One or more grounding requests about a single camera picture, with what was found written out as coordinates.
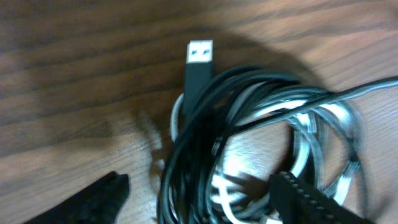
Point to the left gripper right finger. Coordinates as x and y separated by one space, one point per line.
300 203

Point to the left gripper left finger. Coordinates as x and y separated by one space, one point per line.
99 202

